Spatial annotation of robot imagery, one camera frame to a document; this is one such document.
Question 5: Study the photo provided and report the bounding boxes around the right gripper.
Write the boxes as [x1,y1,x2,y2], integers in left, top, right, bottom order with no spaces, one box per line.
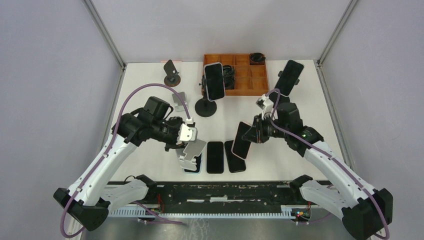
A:
[241,112,289,143]

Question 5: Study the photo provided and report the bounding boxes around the white folding phone stand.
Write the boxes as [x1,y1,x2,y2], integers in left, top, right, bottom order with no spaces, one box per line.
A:
[171,91,189,112]

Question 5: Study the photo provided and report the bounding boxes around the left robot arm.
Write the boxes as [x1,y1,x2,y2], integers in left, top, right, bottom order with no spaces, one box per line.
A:
[53,96,193,231]

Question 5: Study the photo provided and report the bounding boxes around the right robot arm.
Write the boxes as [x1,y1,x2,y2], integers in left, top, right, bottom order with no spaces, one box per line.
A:
[241,99,394,240]

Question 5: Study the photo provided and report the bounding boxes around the blue case phone on table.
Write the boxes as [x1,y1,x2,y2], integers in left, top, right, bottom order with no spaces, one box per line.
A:
[183,155,202,174]

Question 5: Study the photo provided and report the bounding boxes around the black round phone stand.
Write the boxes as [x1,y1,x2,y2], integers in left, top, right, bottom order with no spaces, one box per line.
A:
[194,75,217,118]

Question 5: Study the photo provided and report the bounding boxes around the brown base phone stand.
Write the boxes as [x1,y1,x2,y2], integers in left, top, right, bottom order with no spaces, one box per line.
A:
[163,59,181,87]

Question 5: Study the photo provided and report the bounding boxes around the orange compartment tray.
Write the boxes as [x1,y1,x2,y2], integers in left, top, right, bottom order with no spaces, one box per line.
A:
[203,53,270,96]

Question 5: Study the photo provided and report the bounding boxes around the black round object in tray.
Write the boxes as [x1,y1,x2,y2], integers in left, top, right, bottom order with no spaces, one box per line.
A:
[249,52,266,66]

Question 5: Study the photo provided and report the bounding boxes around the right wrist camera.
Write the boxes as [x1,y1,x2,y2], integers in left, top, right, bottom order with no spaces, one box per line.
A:
[255,94,274,119]

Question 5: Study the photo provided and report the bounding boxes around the aluminium frame rail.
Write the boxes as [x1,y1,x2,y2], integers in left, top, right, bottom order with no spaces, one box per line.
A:
[75,180,377,209]

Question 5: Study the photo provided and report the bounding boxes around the white slotted cable duct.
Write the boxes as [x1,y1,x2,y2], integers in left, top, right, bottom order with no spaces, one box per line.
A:
[108,204,295,220]

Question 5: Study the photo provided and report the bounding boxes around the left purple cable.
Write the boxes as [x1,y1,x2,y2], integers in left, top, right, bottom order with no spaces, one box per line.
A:
[59,83,193,239]

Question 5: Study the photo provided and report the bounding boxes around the purple cable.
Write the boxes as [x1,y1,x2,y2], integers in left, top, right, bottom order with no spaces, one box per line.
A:
[59,83,193,239]
[264,88,392,240]

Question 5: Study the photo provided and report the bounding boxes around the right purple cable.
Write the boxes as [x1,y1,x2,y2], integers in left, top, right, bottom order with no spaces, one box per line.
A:
[264,88,392,240]

